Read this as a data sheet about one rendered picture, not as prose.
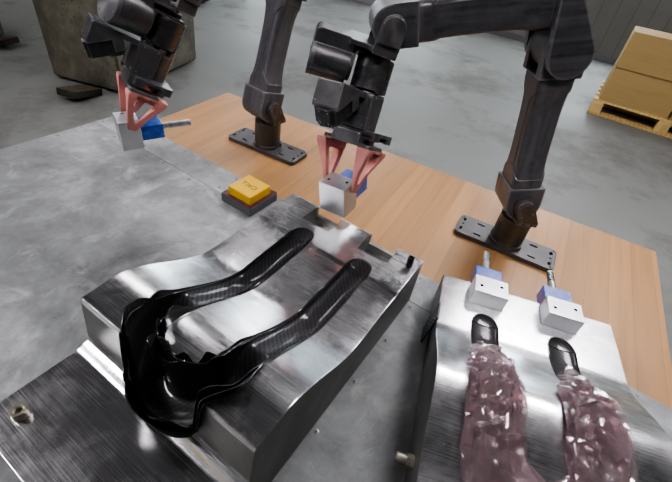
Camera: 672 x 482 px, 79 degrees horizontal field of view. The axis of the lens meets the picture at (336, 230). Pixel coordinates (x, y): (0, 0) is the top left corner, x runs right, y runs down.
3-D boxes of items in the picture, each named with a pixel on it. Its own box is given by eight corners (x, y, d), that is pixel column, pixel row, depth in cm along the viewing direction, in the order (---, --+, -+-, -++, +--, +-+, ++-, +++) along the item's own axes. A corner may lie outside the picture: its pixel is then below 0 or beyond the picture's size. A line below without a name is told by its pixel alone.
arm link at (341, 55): (303, 82, 59) (327, -10, 51) (306, 63, 65) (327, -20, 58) (379, 105, 61) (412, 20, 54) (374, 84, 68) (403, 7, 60)
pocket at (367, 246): (367, 250, 69) (371, 233, 67) (394, 265, 67) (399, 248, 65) (352, 264, 66) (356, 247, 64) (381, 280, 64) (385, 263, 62)
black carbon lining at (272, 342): (297, 232, 68) (301, 184, 62) (380, 279, 62) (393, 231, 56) (95, 383, 44) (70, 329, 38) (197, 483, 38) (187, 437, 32)
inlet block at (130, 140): (187, 129, 85) (184, 104, 81) (195, 140, 82) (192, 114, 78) (118, 139, 78) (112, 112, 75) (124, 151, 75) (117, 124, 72)
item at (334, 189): (361, 173, 77) (362, 147, 74) (384, 181, 75) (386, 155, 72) (319, 208, 69) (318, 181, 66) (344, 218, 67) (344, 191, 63)
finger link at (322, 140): (340, 192, 63) (358, 132, 61) (304, 178, 66) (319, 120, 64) (360, 192, 69) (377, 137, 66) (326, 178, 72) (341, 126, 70)
